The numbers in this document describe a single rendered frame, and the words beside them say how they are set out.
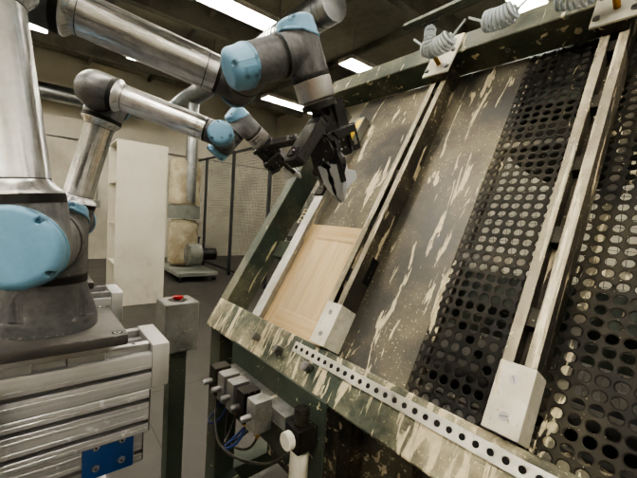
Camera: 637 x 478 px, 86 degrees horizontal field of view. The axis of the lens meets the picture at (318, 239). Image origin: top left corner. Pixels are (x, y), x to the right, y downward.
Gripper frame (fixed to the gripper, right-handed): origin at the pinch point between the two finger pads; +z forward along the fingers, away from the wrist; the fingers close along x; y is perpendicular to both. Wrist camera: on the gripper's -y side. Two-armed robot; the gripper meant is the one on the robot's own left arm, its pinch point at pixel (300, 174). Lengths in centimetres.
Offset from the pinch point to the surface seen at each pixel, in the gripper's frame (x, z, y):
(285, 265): 29.8, 11.6, 19.0
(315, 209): 11.2, 10.3, 1.7
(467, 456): 103, 12, -20
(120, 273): -193, 62, 320
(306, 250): 27.1, 13.3, 10.0
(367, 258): 50, 10, -14
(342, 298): 60, 9, -3
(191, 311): 40, -2, 53
